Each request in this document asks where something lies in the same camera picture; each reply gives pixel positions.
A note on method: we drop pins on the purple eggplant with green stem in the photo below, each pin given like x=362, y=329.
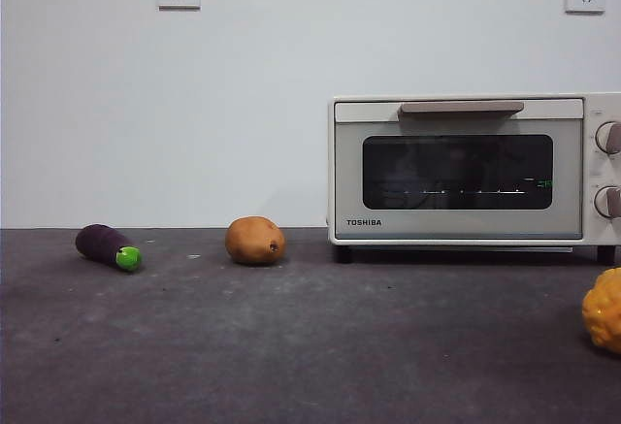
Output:
x=99, y=244

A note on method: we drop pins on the bumpy yellow pumpkin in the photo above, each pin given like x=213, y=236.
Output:
x=604, y=312

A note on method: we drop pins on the cream Toshiba toaster oven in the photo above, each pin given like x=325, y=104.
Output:
x=589, y=172

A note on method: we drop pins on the beige oven knob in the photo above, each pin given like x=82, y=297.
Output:
x=609, y=202
x=609, y=138

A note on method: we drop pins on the brown potato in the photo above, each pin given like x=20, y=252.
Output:
x=252, y=242

